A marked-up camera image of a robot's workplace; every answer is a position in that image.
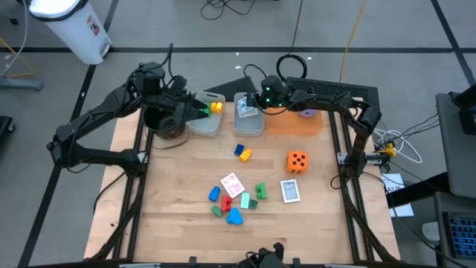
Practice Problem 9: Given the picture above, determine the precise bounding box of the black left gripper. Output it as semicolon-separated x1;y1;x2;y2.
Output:
148;83;209;124

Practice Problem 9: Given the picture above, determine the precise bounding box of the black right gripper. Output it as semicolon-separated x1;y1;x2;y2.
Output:
244;75;297;112

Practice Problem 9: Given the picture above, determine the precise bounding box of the grey clear-cased card deck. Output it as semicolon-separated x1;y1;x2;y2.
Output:
239;105;259;119

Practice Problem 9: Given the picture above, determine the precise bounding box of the grey plastic storage bin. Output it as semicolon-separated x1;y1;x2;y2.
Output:
187;91;227;138
233;92;266;137

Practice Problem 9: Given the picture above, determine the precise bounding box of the black wedge panel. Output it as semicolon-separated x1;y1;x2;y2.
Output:
188;75;260;98

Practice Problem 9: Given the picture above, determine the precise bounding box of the black jack-o-lantern bucket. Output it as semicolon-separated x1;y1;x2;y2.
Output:
143;106;191;150

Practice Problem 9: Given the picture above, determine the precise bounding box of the orange plastic storage bin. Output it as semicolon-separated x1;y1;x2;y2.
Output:
266;105;324;137

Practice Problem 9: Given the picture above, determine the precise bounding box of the orange foam die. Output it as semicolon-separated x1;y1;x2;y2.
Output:
285;150;309;175

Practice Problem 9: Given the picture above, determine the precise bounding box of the black perforated panel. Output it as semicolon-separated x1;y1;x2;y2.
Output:
283;77;382;124

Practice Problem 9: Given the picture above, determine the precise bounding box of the pink playing card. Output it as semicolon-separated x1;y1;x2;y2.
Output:
219;172;246;199

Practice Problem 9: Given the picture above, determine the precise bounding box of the black-and-white playing card deck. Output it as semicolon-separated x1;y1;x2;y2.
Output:
280;179;301;204

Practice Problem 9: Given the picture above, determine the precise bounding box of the large light blue block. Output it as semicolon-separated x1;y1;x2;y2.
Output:
225;207;245;226

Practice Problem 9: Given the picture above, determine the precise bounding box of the white trash can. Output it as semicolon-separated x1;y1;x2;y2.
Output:
28;0;113;66

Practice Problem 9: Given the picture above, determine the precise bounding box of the white paper sheet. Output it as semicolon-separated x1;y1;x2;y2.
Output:
381;173;414;218

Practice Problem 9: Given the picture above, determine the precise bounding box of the grey stand base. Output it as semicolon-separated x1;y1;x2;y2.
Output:
0;76;44;92

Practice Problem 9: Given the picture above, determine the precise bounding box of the black floor object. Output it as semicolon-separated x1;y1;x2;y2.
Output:
0;115;16;135

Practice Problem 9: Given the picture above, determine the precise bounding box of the black desk device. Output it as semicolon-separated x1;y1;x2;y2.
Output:
448;83;476;135

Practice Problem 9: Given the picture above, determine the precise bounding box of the white rounded desk object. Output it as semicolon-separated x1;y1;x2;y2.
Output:
421;221;442;243

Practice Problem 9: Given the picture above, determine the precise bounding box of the backlit keyboard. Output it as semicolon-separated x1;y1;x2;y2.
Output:
441;211;476;261

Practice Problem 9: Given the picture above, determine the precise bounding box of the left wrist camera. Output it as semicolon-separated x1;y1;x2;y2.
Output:
170;75;189;94

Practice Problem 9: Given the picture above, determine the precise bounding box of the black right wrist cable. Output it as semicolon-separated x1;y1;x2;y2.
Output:
243;63;269;81

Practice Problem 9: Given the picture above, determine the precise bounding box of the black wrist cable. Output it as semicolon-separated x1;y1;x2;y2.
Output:
243;63;269;81
163;42;189;92

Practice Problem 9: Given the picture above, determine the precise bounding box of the black coiled cable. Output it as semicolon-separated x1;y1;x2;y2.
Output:
275;0;309;83

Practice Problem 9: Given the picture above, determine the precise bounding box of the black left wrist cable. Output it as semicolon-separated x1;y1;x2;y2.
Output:
163;42;189;92

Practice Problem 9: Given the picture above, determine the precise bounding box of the tangled black floor cable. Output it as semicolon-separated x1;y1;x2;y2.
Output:
199;0;258;21

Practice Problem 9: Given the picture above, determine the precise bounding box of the yellow power cable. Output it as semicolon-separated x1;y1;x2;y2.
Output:
338;0;368;84

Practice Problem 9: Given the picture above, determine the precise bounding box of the yellow cable connector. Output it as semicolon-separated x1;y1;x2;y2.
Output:
379;143;398;158

